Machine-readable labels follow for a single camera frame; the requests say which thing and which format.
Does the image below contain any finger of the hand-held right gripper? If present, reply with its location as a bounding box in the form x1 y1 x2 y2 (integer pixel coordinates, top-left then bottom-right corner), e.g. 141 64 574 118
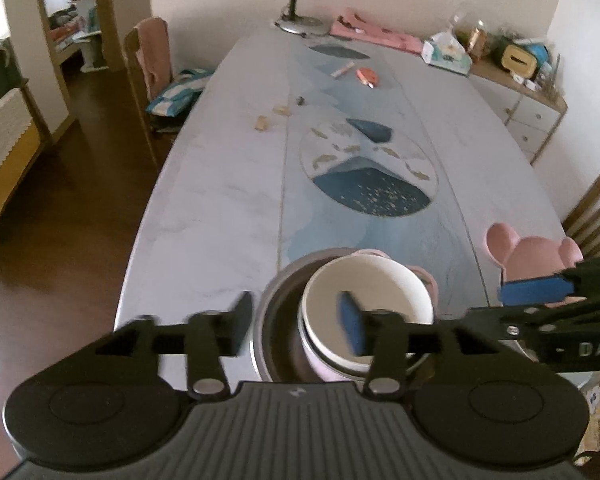
499 257 600 306
462 296 600 346

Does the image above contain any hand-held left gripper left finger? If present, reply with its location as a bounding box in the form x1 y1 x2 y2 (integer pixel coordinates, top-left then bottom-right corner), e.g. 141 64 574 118
95 290 255 401

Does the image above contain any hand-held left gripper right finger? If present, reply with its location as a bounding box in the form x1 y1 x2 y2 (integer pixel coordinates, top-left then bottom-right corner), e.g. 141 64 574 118
336 290 506 401

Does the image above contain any pink bear-shaped plate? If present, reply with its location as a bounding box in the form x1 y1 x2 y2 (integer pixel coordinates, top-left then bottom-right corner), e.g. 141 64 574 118
484 222 583 308

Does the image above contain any large stainless steel bowl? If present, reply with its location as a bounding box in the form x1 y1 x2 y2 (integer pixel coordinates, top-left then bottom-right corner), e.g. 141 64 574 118
252 247 441 385

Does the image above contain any cream ceramic bowl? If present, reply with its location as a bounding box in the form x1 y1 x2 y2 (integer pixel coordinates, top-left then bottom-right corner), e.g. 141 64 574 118
297 256 436 376

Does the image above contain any pink pot with steel interior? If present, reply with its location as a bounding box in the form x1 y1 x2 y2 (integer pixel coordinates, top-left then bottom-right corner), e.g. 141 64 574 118
290 248 439 385

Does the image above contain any yellow cartoon print bag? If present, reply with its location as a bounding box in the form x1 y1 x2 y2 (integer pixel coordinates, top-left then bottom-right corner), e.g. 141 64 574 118
577 377 600 461

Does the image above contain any wooden slatted chair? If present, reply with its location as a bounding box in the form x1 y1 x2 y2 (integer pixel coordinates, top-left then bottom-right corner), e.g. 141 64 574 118
562 175 600 261

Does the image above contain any white wooden drawer cabinet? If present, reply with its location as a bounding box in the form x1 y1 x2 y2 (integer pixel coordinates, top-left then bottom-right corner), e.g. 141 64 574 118
467 57 568 165

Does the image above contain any yellow tissue holder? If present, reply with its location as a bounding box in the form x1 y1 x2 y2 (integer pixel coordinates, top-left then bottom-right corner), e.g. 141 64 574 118
497 42 538 78

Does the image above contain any blue white striped cushion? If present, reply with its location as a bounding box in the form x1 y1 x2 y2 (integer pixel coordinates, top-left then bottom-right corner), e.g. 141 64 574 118
145 67 216 117

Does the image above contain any blue globe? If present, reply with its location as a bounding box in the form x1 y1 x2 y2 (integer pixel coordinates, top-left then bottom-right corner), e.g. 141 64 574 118
525 42 551 66

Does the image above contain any tissue box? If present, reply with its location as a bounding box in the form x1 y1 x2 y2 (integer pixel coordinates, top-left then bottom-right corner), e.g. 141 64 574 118
421 32 473 72

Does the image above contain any amber bottle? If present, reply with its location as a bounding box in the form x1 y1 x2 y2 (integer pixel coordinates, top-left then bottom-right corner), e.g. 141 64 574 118
467 20 488 58

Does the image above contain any pink towel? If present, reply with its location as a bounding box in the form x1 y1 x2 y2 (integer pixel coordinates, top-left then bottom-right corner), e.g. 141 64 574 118
137 16 173 101

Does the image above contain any clear glass jar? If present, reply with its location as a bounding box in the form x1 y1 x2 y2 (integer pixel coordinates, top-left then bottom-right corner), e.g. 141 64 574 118
447 4 473 43

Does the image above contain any wooden chair with towel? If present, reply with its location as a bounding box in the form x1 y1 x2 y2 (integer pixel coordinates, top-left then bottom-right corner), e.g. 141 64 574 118
122 17 181 171

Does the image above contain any pink folded cloth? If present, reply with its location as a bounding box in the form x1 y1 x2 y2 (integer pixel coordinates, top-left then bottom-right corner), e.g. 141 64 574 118
329 7 426 55

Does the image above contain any yellow sofa with lace cover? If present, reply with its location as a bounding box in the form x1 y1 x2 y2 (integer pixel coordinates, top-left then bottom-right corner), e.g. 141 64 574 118
0 37 51 246

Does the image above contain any white stool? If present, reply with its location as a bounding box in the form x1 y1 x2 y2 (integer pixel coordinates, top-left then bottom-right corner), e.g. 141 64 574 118
77 35 106 72

